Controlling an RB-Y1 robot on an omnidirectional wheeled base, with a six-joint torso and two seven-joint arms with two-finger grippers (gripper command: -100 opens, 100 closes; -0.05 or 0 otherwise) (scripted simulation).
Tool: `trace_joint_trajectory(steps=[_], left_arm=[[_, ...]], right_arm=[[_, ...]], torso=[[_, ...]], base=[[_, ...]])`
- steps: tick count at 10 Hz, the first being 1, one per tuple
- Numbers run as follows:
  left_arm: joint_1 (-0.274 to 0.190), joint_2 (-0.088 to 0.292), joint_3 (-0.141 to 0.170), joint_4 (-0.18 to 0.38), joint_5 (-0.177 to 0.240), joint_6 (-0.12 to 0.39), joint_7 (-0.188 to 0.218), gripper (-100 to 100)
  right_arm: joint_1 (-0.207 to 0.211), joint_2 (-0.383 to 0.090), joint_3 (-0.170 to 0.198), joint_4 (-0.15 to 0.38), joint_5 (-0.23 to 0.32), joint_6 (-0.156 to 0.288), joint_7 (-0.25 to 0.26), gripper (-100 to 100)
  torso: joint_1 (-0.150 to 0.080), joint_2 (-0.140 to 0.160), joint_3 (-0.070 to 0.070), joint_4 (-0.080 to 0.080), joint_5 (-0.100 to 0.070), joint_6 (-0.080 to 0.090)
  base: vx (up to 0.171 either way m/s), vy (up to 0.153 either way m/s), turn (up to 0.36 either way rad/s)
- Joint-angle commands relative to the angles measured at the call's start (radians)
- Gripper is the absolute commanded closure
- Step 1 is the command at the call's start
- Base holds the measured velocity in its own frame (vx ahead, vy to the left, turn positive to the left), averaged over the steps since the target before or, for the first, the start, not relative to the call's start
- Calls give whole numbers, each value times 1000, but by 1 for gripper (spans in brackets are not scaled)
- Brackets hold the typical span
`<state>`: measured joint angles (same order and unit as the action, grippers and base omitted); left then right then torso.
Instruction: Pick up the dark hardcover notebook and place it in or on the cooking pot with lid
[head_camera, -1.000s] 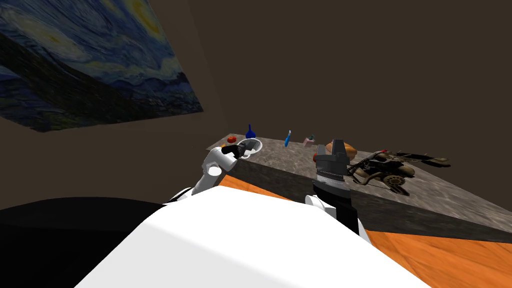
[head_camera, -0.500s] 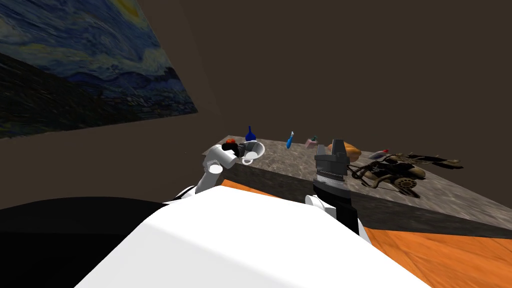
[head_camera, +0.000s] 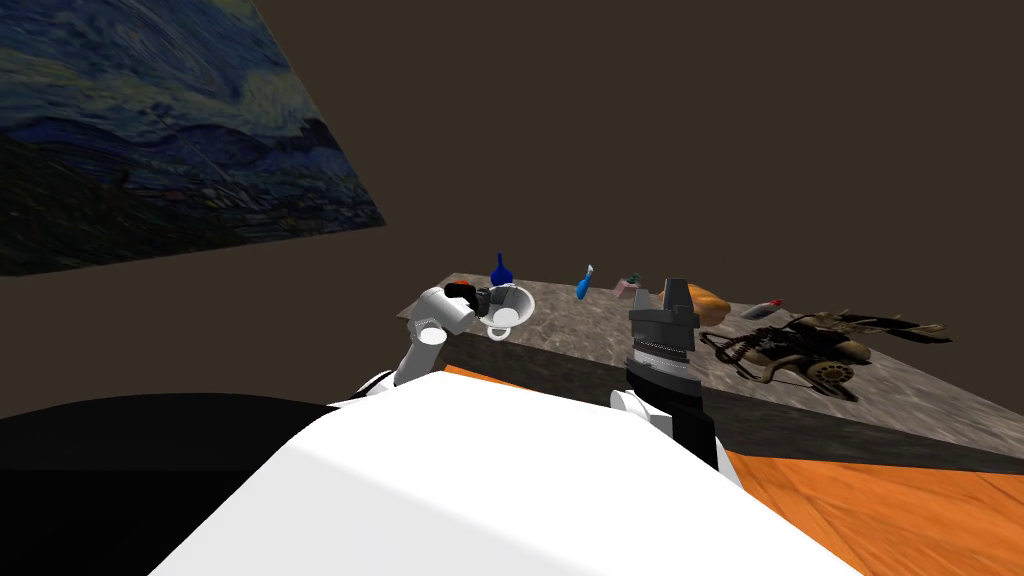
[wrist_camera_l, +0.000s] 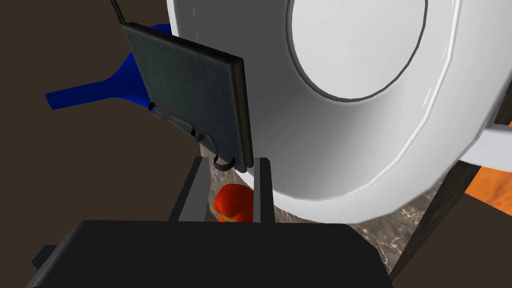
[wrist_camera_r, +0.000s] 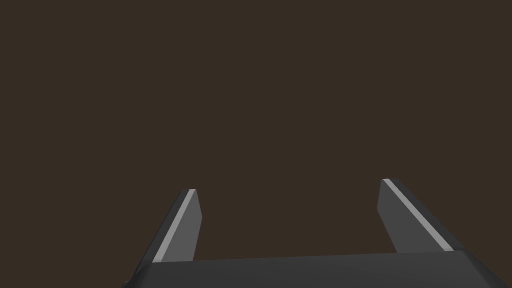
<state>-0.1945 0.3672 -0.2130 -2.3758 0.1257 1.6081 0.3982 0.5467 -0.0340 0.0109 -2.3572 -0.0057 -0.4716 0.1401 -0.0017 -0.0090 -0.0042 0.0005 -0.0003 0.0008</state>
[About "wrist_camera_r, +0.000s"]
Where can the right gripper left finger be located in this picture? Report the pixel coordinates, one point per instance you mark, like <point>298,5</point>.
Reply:
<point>182,234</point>

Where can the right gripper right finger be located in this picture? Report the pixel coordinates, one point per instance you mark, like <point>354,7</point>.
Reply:
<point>408,226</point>

